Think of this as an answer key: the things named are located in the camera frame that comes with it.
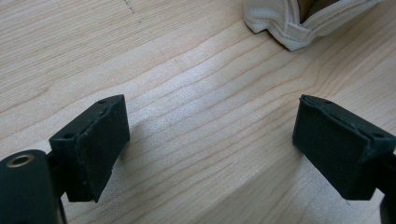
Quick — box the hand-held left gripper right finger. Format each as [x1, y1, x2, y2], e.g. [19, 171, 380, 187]
[291, 94, 396, 202]

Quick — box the white cloth bag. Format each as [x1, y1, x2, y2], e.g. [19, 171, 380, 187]
[243, 0, 382, 52]

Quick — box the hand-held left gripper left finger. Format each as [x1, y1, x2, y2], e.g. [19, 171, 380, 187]
[49, 94, 131, 203]

